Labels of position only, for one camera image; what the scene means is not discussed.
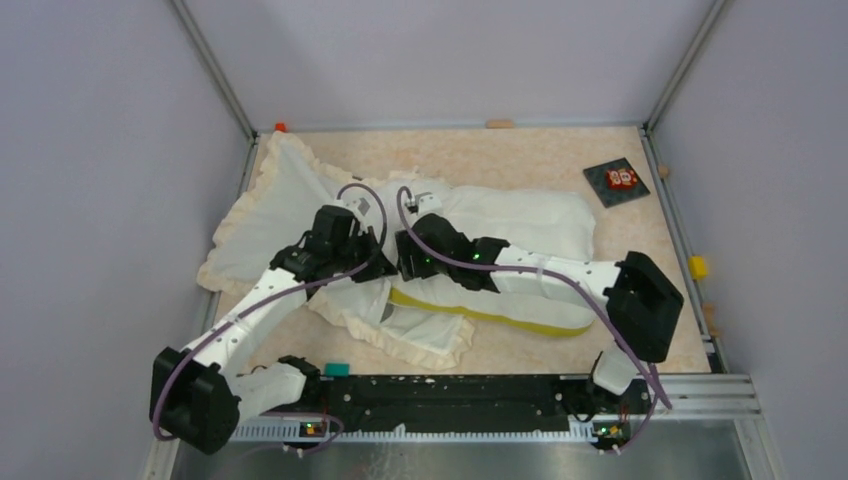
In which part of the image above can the teal small block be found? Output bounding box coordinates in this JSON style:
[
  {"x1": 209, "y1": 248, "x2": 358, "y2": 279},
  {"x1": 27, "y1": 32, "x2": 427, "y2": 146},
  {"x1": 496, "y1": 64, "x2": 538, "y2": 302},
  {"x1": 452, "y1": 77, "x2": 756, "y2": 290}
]
[{"x1": 323, "y1": 362, "x2": 350, "y2": 378}]

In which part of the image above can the aluminium frame rail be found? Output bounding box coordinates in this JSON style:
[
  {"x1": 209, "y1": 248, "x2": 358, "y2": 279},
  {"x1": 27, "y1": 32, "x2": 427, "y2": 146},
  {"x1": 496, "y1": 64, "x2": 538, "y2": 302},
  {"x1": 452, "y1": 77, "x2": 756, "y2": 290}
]
[{"x1": 168, "y1": 0, "x2": 258, "y2": 142}]

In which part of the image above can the white pillow yellow edge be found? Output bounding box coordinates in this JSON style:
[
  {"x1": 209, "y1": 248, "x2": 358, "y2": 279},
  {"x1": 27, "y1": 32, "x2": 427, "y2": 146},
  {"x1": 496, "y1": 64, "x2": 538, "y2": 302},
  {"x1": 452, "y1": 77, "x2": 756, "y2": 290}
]
[{"x1": 396, "y1": 186, "x2": 607, "y2": 337}]

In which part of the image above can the white ruffled pillowcase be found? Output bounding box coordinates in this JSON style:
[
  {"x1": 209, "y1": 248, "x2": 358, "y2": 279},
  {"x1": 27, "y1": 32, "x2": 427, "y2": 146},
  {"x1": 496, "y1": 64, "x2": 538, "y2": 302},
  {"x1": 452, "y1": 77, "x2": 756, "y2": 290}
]
[{"x1": 197, "y1": 133, "x2": 475, "y2": 374}]

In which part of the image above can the purple cable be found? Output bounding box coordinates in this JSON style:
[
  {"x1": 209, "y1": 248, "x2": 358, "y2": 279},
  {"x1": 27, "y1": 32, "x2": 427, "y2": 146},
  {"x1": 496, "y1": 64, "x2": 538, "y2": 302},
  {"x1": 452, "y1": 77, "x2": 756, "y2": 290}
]
[
  {"x1": 396, "y1": 186, "x2": 674, "y2": 455},
  {"x1": 151, "y1": 182, "x2": 389, "y2": 458}
]

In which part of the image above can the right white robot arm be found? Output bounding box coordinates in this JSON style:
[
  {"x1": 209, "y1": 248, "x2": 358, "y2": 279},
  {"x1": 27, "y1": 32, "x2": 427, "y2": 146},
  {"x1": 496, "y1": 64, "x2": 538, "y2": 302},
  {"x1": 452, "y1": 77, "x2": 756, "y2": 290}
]
[{"x1": 395, "y1": 186, "x2": 684, "y2": 412}]

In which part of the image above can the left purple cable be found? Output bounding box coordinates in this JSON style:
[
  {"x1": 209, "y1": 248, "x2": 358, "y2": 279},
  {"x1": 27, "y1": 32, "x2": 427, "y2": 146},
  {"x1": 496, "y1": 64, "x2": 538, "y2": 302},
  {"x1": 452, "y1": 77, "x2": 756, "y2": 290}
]
[{"x1": 151, "y1": 182, "x2": 389, "y2": 458}]

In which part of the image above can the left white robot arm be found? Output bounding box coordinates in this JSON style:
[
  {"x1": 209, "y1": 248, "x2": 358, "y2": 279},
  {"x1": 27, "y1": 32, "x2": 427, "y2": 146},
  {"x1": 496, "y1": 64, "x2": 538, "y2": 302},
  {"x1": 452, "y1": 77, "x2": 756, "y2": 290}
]
[{"x1": 149, "y1": 199, "x2": 394, "y2": 454}]

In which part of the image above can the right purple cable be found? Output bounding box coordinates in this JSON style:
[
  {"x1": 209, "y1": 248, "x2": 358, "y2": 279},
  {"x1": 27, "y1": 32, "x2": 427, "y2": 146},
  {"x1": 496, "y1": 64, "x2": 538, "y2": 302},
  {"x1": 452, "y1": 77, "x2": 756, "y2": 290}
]
[{"x1": 396, "y1": 186, "x2": 674, "y2": 455}]

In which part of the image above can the white cable duct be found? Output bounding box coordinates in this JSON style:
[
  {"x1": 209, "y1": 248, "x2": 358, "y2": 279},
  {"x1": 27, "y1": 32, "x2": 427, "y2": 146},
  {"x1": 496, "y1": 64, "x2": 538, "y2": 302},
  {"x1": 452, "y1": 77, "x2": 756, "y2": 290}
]
[{"x1": 229, "y1": 419, "x2": 597, "y2": 443}]

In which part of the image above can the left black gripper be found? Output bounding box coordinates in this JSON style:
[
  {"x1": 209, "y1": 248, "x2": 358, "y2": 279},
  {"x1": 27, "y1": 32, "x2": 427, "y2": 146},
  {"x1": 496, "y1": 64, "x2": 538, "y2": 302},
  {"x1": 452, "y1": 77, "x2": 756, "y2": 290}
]
[{"x1": 332, "y1": 225, "x2": 398, "y2": 283}]

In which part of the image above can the yellow small block right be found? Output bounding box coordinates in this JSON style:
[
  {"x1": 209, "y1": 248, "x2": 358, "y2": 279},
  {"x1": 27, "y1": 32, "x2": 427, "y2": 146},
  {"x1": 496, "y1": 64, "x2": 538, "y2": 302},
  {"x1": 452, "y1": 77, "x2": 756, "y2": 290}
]
[{"x1": 688, "y1": 255, "x2": 710, "y2": 281}]

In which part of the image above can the wooden peg back edge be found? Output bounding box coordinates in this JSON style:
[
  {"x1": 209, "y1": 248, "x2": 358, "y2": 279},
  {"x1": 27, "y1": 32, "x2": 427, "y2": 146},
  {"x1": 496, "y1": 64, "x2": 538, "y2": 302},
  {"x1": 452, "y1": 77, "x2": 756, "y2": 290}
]
[{"x1": 485, "y1": 119, "x2": 515, "y2": 129}]

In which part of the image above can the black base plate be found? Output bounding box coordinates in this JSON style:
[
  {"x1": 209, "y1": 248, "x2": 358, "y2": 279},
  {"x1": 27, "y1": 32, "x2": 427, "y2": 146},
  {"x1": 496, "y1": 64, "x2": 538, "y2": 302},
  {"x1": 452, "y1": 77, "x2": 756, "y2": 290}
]
[{"x1": 277, "y1": 374, "x2": 651, "y2": 433}]

